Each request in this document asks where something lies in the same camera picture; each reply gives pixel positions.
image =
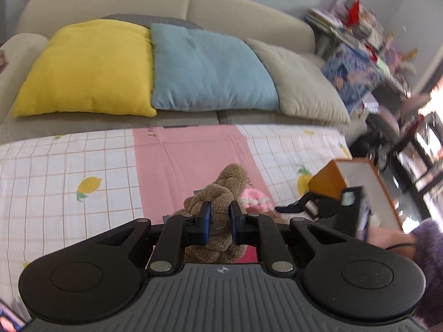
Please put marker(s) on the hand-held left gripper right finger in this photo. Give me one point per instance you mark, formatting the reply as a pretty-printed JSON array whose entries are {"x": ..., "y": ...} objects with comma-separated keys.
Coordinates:
[{"x": 235, "y": 223}]

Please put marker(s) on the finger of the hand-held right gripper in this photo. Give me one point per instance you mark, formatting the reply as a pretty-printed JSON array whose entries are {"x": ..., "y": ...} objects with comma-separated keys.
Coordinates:
[{"x": 294, "y": 207}]

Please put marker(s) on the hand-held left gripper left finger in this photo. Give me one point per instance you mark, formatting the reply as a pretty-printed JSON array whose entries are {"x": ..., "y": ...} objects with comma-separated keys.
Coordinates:
[{"x": 205, "y": 223}]

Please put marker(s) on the brown plush toy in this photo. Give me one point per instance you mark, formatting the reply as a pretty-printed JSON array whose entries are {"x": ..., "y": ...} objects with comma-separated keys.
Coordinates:
[{"x": 221, "y": 193}]

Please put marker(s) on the orange cardboard box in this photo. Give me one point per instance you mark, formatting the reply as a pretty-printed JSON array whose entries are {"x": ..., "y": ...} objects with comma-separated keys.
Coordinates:
[{"x": 325, "y": 179}]

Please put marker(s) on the person's right forearm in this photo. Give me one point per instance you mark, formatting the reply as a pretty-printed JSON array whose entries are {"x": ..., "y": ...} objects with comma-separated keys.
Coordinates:
[{"x": 429, "y": 249}]

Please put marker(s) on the pink knitted item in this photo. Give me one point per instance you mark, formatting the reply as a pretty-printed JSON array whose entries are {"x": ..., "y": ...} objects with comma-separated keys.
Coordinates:
[{"x": 254, "y": 197}]

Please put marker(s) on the pink mat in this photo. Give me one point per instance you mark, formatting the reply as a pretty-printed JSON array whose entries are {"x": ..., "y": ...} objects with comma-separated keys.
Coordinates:
[{"x": 193, "y": 152}]

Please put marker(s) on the beige pillow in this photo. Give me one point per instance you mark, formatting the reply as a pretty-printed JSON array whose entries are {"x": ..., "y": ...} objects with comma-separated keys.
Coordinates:
[{"x": 304, "y": 86}]

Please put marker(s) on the pink grey desk chair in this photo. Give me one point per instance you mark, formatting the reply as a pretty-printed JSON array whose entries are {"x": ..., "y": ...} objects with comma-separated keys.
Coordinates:
[{"x": 415, "y": 102}]

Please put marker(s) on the blue printed pillow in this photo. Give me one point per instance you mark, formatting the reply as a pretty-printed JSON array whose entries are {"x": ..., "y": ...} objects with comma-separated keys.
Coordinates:
[{"x": 349, "y": 72}]

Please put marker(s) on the lemon print checked tablecloth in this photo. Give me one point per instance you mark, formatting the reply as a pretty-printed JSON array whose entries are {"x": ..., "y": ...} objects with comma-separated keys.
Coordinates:
[{"x": 69, "y": 179}]

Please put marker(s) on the light blue pillow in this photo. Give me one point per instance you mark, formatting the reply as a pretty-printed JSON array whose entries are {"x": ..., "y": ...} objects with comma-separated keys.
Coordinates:
[{"x": 207, "y": 72}]

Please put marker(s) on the cluttered desk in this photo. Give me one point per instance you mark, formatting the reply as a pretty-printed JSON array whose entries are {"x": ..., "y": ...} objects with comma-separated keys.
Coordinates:
[{"x": 367, "y": 31}]

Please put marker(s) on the stack of papers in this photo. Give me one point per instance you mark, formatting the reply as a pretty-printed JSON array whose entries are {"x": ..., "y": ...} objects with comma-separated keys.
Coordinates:
[{"x": 322, "y": 19}]

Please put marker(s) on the yellow pillow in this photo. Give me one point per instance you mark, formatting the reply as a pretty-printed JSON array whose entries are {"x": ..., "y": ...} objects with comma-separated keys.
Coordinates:
[{"x": 90, "y": 69}]

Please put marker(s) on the beige sofa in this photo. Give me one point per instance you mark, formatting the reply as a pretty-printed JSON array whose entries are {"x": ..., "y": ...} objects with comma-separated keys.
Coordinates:
[{"x": 242, "y": 10}]

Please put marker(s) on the smartphone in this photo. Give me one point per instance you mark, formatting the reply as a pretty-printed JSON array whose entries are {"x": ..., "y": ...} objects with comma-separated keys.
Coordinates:
[{"x": 8, "y": 318}]

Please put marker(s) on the small brown stand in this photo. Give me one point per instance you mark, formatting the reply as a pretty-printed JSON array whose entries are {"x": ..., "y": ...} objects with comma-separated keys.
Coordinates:
[{"x": 2, "y": 61}]

